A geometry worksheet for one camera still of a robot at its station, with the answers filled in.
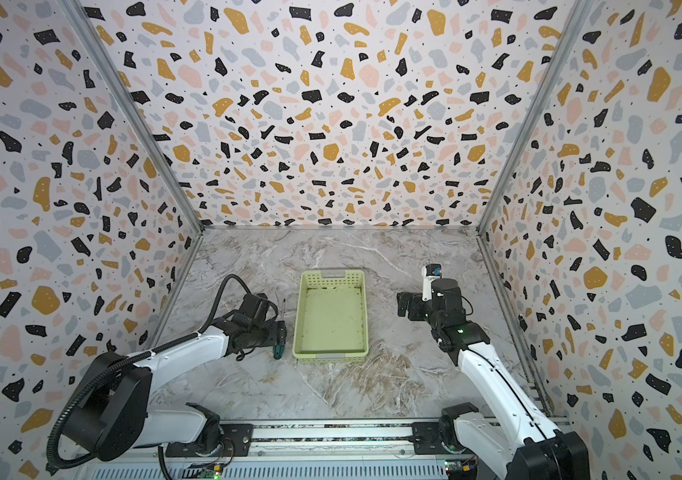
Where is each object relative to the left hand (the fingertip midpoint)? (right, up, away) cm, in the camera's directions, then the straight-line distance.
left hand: (276, 328), depth 89 cm
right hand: (+39, +13, -7) cm, 41 cm away
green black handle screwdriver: (+1, -6, -2) cm, 6 cm away
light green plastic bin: (+16, +2, +8) cm, 18 cm away
